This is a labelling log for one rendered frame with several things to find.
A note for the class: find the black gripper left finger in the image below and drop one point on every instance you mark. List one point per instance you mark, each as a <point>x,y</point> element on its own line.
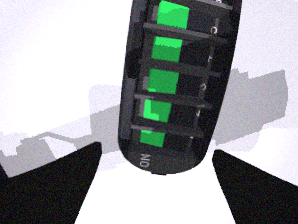
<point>52,193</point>

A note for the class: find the dark grey unit with label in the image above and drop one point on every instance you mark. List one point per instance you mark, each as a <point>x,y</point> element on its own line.
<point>176,66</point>

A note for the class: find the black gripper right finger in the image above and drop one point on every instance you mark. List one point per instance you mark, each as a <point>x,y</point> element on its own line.
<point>254,196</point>

